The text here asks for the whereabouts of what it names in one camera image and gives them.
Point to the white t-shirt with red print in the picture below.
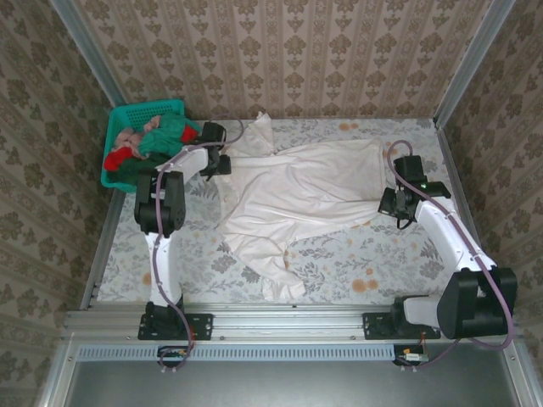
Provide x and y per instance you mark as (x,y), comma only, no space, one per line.
(297,186)

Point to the floral tablecloth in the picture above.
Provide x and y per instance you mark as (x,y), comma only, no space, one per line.
(360,263)

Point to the aluminium extrusion beam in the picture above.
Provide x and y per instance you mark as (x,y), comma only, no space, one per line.
(288,324)

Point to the teal plastic laundry basket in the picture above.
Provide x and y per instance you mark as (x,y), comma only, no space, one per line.
(144,112)

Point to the small circuit board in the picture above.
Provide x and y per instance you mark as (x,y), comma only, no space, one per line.
(410,356)
(174,354)

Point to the teal green t-shirt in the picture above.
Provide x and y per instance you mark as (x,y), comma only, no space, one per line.
(163,135)

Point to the dark green t-shirt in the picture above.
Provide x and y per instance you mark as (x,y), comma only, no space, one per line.
(127,174)

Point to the grey sheet metal panel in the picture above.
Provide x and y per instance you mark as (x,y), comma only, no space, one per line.
(275,386)

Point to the aluminium table side rail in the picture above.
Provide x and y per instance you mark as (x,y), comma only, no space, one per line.
(102,250)
(455,169)

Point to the pink t-shirt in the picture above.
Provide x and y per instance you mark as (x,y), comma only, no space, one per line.
(127,137)

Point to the aluminium corner post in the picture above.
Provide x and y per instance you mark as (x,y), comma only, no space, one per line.
(83,42)
(481,42)

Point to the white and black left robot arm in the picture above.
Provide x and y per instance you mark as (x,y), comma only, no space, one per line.
(163,271)

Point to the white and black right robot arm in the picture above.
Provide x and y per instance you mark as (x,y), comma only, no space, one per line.
(441,229)

